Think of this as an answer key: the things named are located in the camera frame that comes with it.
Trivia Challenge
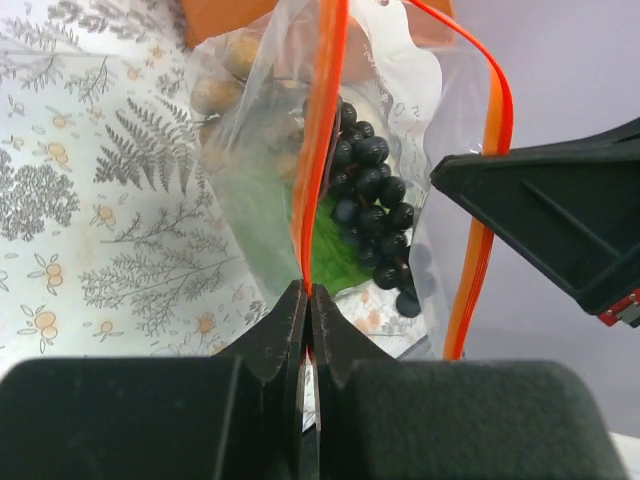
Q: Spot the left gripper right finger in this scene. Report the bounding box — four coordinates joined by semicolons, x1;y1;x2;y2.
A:
309;285;627;479

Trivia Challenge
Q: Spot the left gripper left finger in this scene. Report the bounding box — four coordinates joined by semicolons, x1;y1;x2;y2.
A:
1;281;308;479

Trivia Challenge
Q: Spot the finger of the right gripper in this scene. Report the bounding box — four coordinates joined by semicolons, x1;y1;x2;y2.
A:
430;120;639;328

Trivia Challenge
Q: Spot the dark fake blueberries bunch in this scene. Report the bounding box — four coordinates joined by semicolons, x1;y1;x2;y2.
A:
311;99;422;318

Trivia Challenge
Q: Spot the green fake lettuce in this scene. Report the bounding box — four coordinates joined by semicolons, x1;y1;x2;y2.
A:
219;164;386;296

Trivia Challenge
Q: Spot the clear zip top bag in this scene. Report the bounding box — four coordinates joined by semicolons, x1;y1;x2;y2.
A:
183;1;513;360

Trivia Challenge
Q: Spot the brown fake nuts cluster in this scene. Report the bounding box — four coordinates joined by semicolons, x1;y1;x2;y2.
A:
190;33;308;180

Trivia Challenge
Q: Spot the floral patterned table mat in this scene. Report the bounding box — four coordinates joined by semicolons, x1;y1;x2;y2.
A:
1;1;276;368

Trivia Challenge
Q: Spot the orange plastic basket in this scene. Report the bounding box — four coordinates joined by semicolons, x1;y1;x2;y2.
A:
177;0;459;84

